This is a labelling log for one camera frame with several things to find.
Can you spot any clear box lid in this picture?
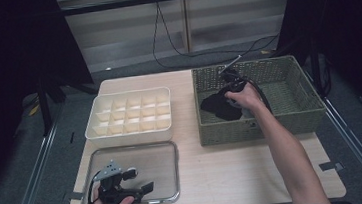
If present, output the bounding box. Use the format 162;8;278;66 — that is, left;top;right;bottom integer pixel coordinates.
75;140;184;204

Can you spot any hand-held gripper cable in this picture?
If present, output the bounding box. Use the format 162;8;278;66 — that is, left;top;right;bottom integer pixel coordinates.
84;178;106;204
245;76;273;115

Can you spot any person's right hand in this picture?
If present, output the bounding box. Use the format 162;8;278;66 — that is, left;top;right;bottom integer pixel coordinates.
222;80;265;118

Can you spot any grey tape piece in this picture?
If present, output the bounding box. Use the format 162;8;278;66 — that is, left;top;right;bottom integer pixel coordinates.
318;160;345;174
62;190;86;203

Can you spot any black stand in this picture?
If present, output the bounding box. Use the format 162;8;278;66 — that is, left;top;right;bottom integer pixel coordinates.
308;37;333;98
34;74;56;137

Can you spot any metal rail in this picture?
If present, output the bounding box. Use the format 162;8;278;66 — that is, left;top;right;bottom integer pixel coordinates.
0;120;69;204
302;60;362;204

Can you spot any black floor cable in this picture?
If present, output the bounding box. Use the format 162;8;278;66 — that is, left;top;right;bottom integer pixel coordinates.
155;0;281;62
147;0;268;71

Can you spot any black sock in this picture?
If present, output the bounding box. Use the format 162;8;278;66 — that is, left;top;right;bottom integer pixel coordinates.
198;86;245;125

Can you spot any black curtain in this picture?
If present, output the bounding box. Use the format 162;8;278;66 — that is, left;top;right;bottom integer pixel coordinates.
0;0;106;204
273;0;362;140

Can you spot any green woven basket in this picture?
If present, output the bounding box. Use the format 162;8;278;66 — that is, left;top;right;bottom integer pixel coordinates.
190;51;330;147

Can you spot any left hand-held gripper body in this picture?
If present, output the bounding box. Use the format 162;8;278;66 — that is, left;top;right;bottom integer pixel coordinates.
90;158;137;204

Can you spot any left hand-held gripper cable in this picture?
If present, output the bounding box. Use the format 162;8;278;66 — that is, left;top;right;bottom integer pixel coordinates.
84;178;106;204

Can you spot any white divided storage box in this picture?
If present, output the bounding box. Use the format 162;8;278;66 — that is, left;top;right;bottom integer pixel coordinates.
81;86;176;150

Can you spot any right hand-held gripper cable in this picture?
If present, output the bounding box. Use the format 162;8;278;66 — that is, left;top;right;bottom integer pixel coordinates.
245;76;273;115

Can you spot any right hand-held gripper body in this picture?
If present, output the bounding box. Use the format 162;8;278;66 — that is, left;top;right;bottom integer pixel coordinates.
217;53;252;95

